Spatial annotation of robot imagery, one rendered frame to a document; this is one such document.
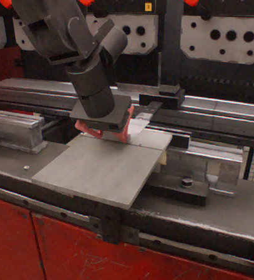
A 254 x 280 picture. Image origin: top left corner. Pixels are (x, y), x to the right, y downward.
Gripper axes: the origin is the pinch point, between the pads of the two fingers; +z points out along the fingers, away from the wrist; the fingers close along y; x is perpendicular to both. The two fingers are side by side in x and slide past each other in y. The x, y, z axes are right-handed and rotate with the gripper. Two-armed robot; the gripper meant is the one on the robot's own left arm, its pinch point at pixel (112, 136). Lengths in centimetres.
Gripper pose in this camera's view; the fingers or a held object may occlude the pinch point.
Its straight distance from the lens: 57.7
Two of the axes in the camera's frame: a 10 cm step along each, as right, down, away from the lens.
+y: -9.3, -1.5, 3.5
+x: -3.2, 8.0, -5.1
